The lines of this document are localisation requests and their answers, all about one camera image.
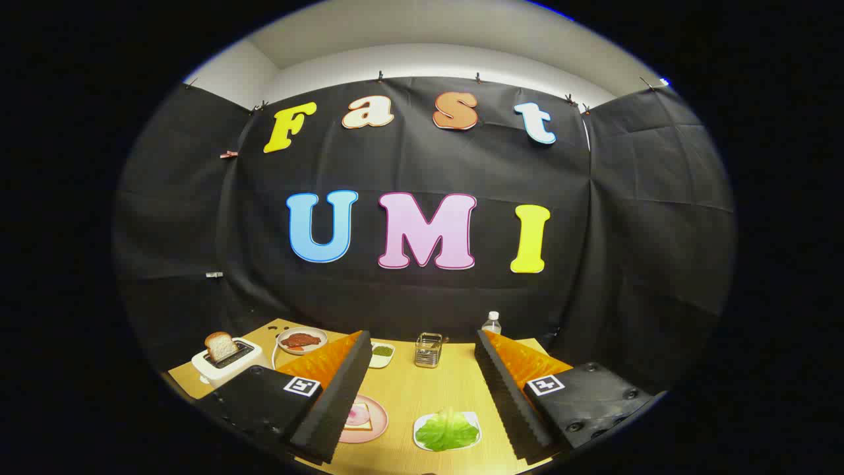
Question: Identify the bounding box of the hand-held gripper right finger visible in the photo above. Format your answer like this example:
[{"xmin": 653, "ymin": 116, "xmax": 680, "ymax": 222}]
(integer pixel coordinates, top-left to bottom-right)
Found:
[{"xmin": 473, "ymin": 329, "xmax": 668, "ymax": 464}]

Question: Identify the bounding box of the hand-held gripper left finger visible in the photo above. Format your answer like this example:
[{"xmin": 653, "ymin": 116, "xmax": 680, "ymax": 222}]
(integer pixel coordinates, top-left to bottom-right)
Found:
[{"xmin": 195, "ymin": 330, "xmax": 374, "ymax": 466}]

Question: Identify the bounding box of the green lettuce leaf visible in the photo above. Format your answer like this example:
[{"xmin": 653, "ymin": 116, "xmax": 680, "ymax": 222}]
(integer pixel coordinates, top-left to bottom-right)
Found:
[{"xmin": 415, "ymin": 408, "xmax": 480, "ymax": 452}]

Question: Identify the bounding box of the toasted bread slice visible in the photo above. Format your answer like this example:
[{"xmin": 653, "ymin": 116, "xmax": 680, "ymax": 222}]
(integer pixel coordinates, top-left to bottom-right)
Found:
[{"xmin": 204, "ymin": 332, "xmax": 239, "ymax": 364}]

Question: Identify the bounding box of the white bread slice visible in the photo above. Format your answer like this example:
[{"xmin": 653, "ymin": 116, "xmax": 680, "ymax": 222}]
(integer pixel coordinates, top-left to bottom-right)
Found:
[{"xmin": 343, "ymin": 402, "xmax": 373, "ymax": 431}]

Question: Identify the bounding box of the white rectangular plate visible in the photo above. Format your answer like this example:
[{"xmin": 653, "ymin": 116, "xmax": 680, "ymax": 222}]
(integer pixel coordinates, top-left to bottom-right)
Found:
[{"xmin": 413, "ymin": 412, "xmax": 483, "ymax": 452}]

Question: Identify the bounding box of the pink round plate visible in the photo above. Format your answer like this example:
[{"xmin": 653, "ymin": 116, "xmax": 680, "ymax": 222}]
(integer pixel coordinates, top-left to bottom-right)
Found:
[{"xmin": 338, "ymin": 395, "xmax": 389, "ymax": 444}]

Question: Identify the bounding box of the beige oval plate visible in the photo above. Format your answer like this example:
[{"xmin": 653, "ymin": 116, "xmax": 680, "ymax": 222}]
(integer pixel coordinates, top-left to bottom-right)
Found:
[{"xmin": 276, "ymin": 327, "xmax": 328, "ymax": 356}]

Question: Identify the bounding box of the white toaster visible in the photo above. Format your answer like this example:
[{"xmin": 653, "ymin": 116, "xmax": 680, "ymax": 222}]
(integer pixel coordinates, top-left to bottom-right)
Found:
[{"xmin": 191, "ymin": 336, "xmax": 271, "ymax": 389}]

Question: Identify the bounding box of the black backdrop cloth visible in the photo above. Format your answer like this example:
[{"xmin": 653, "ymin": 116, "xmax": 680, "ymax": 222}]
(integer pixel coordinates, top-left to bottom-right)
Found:
[{"xmin": 112, "ymin": 76, "xmax": 736, "ymax": 396}]

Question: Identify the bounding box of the metal wire holder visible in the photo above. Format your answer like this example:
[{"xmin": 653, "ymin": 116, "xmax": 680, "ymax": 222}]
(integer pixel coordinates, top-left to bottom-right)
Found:
[{"xmin": 415, "ymin": 332, "xmax": 443, "ymax": 368}]

